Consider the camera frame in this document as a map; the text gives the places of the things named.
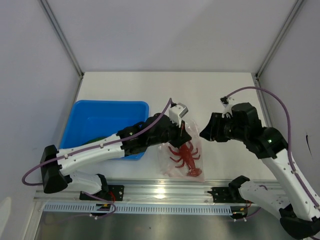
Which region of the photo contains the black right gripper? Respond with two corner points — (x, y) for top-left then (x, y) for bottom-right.
(199, 112), (248, 143)

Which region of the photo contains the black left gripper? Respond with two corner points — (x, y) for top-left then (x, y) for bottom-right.
(147, 116), (192, 148)

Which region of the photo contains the red toy lobster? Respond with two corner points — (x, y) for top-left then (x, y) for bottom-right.
(168, 141), (202, 177)

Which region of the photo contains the clear pink zip top bag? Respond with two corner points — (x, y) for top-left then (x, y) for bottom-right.
(157, 118), (205, 183)

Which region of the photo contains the blue plastic bin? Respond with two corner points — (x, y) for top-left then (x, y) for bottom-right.
(59, 100), (149, 149)

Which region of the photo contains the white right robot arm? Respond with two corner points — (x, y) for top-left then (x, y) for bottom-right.
(199, 102), (320, 240)

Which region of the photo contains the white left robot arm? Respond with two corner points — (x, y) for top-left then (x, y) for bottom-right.
(40, 113), (192, 200)

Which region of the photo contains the dark green toy cucumber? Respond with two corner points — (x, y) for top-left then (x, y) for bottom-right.
(83, 136), (107, 145)

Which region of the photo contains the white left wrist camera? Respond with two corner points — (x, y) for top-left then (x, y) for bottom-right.
(168, 102), (189, 128)

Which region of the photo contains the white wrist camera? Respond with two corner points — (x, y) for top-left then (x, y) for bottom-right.
(220, 96), (235, 119)
(168, 102), (189, 128)

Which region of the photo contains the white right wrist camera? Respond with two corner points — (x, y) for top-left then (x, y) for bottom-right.
(220, 96), (235, 119)

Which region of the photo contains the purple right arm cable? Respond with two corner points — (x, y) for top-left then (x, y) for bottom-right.
(222, 86), (320, 240)

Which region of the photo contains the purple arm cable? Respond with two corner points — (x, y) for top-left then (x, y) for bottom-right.
(21, 97), (173, 222)
(222, 86), (320, 240)

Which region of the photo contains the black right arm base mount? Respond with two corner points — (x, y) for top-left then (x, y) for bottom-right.
(207, 187), (248, 204)

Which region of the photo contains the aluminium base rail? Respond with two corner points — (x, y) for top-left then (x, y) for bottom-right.
(33, 178), (286, 207)

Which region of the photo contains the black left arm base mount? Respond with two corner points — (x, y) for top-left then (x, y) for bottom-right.
(93, 185), (125, 202)

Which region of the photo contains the slotted white cable duct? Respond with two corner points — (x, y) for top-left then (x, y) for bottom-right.
(43, 202), (232, 216)

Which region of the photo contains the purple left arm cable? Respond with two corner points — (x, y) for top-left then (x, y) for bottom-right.
(21, 97), (173, 222)

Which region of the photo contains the right aluminium frame post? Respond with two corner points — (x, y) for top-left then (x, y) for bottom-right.
(255, 0), (307, 81)

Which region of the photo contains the aluminium frame post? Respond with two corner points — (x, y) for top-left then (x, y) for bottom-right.
(255, 0), (307, 81)
(38, 0), (84, 78)

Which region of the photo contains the left aluminium frame post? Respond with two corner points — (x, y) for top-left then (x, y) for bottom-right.
(38, 0), (84, 78)

